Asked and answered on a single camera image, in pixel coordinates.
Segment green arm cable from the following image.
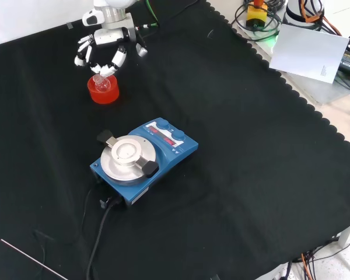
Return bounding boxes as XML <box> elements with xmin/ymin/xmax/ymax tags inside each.
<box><xmin>134</xmin><ymin>0</ymin><xmax>160</xmax><ymax>29</ymax></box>

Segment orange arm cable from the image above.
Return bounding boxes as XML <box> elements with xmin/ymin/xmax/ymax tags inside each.
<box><xmin>299</xmin><ymin>0</ymin><xmax>342</xmax><ymax>36</ymax></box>

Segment pale board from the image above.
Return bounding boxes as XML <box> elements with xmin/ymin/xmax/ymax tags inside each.
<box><xmin>268</xmin><ymin>23</ymin><xmax>350</xmax><ymax>85</ymax></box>

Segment clear round-bottom glass flask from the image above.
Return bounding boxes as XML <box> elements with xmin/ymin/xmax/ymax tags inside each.
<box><xmin>93</xmin><ymin>74</ymin><xmax>111</xmax><ymax>93</ymax></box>

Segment yellow stop button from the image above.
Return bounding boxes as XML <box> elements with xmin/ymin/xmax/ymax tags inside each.
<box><xmin>246</xmin><ymin>0</ymin><xmax>270</xmax><ymax>30</ymax></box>

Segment blue-base heater with steel plate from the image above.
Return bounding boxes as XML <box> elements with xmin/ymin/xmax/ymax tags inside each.
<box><xmin>89</xmin><ymin>117</ymin><xmax>199</xmax><ymax>208</ymax></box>

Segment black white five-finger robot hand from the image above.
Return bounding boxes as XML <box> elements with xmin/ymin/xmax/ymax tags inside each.
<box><xmin>74</xmin><ymin>25</ymin><xmax>149</xmax><ymax>78</ymax></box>

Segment black heater power cable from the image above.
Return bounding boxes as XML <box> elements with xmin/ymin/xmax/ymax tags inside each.
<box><xmin>86</xmin><ymin>195</ymin><xmax>125</xmax><ymax>280</ymax></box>

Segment black bench cloth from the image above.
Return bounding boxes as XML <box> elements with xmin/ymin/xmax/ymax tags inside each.
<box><xmin>0</xmin><ymin>0</ymin><xmax>350</xmax><ymax>280</ymax></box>

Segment red ring flask stand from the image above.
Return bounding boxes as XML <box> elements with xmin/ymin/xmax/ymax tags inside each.
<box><xmin>87</xmin><ymin>73</ymin><xmax>120</xmax><ymax>104</ymax></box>

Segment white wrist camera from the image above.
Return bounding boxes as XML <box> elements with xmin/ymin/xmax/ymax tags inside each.
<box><xmin>81</xmin><ymin>9</ymin><xmax>104</xmax><ymax>27</ymax></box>

